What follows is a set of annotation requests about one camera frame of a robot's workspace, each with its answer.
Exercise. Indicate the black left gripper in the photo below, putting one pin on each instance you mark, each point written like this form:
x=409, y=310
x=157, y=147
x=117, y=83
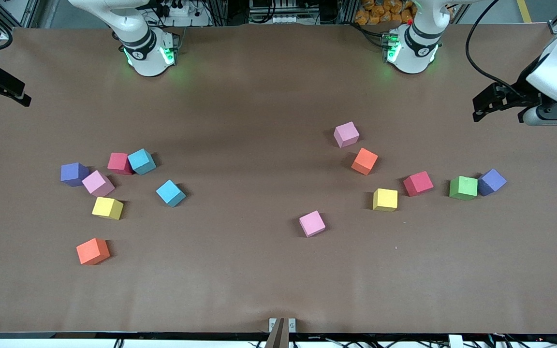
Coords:
x=519, y=94

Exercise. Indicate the red foam cube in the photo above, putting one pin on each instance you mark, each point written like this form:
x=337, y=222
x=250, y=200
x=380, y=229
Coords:
x=418, y=183
x=118, y=163

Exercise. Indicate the orange foam cube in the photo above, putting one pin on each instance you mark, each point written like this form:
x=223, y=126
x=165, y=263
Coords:
x=364, y=161
x=93, y=251

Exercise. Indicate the pink foam cube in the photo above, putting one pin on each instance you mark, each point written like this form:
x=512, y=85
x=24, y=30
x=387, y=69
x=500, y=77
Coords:
x=346, y=134
x=97, y=183
x=312, y=223

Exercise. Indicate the yellow foam cube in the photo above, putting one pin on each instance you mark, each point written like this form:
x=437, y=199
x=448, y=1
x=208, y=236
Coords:
x=107, y=208
x=385, y=199

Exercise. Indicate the blue foam cube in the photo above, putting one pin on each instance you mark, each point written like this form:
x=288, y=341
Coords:
x=170, y=193
x=141, y=161

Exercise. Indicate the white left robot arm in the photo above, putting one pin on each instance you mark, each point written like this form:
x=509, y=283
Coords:
x=416, y=48

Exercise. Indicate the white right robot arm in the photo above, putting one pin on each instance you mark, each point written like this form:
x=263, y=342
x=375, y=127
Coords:
x=145, y=53

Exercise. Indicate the purple foam cube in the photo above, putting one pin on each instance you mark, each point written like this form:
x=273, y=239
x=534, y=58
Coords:
x=492, y=181
x=73, y=174

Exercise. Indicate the green foam cube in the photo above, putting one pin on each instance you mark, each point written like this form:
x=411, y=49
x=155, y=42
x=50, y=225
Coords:
x=463, y=188

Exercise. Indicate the bag of orange items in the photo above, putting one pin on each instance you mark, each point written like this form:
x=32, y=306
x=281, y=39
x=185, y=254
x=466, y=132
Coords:
x=380, y=12

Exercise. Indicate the white power strip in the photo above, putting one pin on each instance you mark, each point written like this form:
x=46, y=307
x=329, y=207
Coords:
x=182, y=10

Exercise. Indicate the white socket strip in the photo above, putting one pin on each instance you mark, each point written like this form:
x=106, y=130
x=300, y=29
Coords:
x=283, y=20

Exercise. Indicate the small white block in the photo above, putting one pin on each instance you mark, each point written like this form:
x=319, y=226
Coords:
x=455, y=341

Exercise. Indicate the small metal bracket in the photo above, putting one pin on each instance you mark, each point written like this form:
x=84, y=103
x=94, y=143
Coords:
x=272, y=325

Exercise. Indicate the brown camera mount post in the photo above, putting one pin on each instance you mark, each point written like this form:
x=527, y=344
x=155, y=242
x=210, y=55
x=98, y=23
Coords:
x=278, y=338

